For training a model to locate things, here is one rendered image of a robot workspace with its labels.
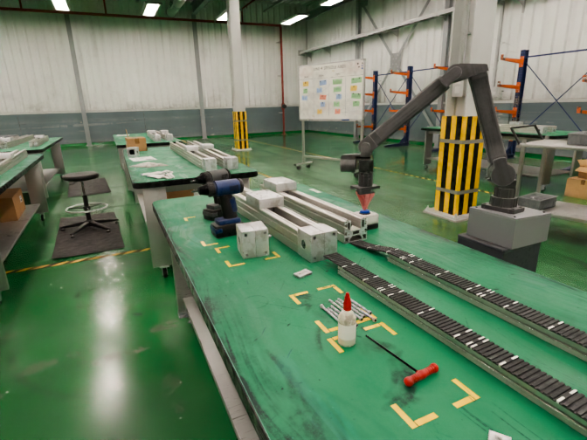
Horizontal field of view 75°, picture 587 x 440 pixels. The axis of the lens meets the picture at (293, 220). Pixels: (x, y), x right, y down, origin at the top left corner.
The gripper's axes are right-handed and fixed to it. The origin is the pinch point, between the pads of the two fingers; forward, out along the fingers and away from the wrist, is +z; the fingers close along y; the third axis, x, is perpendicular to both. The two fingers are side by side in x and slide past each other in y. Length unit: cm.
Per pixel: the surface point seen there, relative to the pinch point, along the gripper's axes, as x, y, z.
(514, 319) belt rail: 75, 14, 7
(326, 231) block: 20.8, 30.9, -1.2
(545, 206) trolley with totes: -82, -273, 56
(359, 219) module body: 11.0, 10.6, 0.4
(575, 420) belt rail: 97, 33, 7
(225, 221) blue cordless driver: -18, 52, 2
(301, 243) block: 14.7, 36.6, 3.6
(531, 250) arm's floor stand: 45, -40, 11
